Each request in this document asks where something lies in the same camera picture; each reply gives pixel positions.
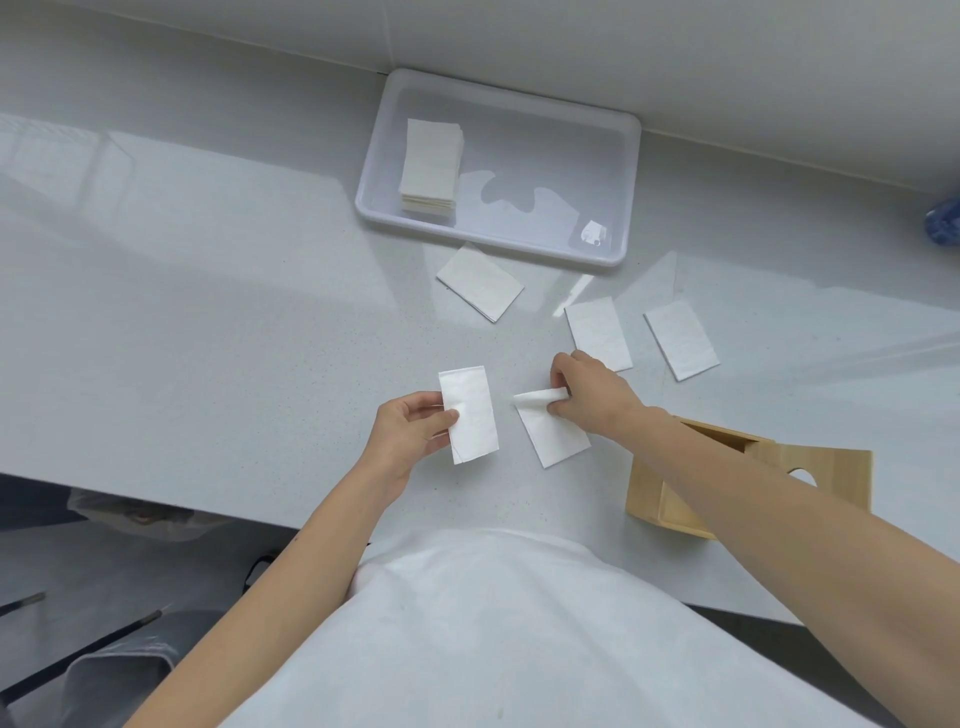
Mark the person's white shirt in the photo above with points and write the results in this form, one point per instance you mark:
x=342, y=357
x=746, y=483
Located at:
x=525, y=637

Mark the stack of white napkins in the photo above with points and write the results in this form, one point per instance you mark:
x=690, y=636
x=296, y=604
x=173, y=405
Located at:
x=430, y=169

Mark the white plastic tray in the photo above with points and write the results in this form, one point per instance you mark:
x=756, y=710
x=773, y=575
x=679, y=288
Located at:
x=540, y=165

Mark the person's left thumb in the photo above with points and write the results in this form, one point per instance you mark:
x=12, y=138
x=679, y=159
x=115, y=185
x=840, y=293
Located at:
x=442, y=423

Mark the small black object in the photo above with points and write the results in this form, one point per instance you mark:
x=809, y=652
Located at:
x=259, y=571

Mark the blue object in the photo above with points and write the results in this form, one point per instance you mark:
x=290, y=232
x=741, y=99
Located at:
x=946, y=222

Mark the small clear plastic piece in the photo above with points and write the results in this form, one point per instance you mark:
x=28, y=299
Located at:
x=594, y=233

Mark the grey bin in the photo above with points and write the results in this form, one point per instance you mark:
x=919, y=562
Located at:
x=120, y=675

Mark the clear plastic bin bag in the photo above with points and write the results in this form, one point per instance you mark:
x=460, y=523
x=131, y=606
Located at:
x=127, y=514

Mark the person's right hand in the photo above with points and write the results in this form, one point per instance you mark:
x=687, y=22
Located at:
x=596, y=397

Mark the person's left forearm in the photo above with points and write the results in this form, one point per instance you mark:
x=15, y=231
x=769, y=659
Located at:
x=270, y=592

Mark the person's left hand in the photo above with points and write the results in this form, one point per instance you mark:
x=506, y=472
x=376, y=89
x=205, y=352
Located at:
x=397, y=442

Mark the white paper napkin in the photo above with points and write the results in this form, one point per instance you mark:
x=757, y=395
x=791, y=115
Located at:
x=553, y=439
x=474, y=420
x=598, y=330
x=480, y=283
x=681, y=340

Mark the black metal chair frame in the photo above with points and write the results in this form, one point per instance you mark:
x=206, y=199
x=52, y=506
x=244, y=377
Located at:
x=82, y=649

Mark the person's right forearm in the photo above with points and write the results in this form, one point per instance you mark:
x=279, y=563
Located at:
x=787, y=540

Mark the person's right thumb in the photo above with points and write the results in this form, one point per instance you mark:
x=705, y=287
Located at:
x=559, y=408

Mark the wooden tissue box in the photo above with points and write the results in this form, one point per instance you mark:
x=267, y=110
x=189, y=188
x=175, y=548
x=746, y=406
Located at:
x=832, y=469

